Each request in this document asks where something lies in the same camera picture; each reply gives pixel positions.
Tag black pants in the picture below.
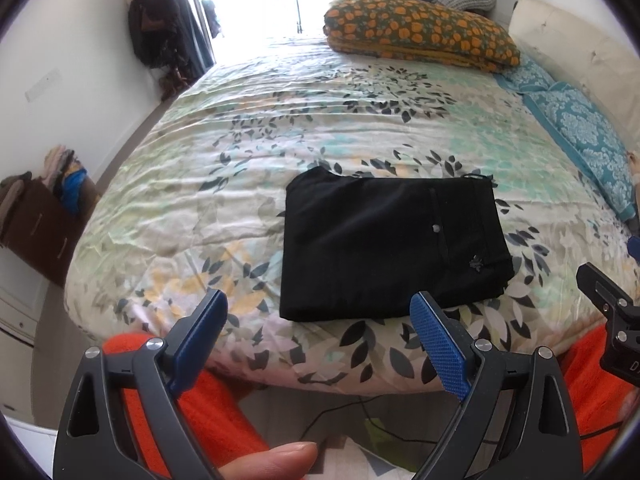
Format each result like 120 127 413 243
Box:
279 167 514 323

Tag left hand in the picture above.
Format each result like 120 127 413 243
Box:
219 442 318 480

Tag teal damask pillow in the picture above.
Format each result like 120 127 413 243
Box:
496 54 638 222

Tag brown wooden cabinet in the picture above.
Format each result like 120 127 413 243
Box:
1 180 101 287

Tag cream padded headboard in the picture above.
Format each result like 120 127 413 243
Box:
509 0 640 152

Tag pile of folded clothes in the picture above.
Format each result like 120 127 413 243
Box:
41 144 87 216

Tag brown clothes on cabinet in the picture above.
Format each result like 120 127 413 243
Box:
0 171 32 232

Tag grey knitted cushion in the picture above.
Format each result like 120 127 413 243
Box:
432 0 497 15

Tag dark hanging bags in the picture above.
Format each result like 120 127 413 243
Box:
128 0 217 101

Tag orange floral pillow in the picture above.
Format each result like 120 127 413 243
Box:
323 0 521 73

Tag black cable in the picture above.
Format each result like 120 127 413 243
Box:
297 393 624 453

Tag white wall switch plate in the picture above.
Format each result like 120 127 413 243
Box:
25 68 62 103

